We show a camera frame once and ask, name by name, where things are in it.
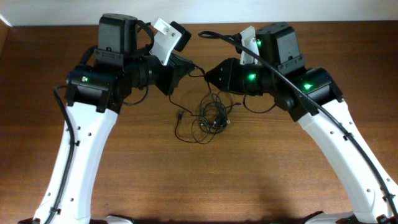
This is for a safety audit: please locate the camera black cable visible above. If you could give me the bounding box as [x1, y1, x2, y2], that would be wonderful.
[43, 84, 78, 224]
[197, 30, 398, 218]

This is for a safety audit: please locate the black cable bundle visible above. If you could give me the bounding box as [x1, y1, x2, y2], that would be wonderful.
[168, 64, 242, 145]

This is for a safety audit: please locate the left camera black cable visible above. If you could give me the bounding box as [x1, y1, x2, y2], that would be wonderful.
[43, 84, 78, 224]

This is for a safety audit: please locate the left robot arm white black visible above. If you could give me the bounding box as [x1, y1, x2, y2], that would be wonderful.
[28, 13, 195, 223]

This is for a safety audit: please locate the right camera black cable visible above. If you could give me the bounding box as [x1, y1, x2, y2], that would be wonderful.
[197, 30, 398, 218]

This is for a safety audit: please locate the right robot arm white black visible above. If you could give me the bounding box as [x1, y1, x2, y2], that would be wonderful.
[200, 22, 397, 223]

